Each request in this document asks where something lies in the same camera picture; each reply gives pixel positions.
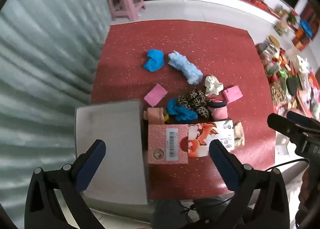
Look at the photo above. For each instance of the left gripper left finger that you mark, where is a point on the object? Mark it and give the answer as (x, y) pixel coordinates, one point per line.
(42, 209)

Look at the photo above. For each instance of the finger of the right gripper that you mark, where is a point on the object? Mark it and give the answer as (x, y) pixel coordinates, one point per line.
(302, 120)
(283, 125)

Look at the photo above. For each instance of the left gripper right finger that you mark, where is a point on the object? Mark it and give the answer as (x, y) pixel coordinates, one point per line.
(260, 197)

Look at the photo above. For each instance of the pink foam sponge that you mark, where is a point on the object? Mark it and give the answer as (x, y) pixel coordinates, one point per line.
(155, 95)
(232, 94)

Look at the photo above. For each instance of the cream polka dot scrunchie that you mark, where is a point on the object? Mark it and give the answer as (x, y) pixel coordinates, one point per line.
(212, 85)

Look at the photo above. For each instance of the leopard print scrunchie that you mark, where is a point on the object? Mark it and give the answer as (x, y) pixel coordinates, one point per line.
(195, 101)

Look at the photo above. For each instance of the light blue fluffy cloth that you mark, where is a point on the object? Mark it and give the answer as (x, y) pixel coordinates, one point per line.
(189, 70)

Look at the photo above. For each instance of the bag of peanuts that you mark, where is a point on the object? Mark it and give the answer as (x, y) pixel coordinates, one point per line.
(278, 95)

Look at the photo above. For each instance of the beige paper packet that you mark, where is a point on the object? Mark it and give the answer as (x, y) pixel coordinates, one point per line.
(239, 137)

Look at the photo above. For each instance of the glass jar gold lid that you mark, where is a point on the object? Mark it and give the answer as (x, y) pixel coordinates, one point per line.
(271, 45)

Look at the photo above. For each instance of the white open storage box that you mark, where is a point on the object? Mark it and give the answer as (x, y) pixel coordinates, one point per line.
(120, 177)

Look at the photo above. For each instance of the white fox tissue box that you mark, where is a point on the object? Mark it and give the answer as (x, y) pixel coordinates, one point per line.
(200, 136)

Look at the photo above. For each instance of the red speckled floor mat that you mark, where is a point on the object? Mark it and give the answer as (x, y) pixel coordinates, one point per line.
(140, 55)

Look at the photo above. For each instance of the grey green curtain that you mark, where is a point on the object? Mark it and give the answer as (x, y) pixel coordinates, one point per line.
(49, 55)

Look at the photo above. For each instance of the pink plastic stool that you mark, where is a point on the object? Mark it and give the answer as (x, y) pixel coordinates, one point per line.
(125, 8)

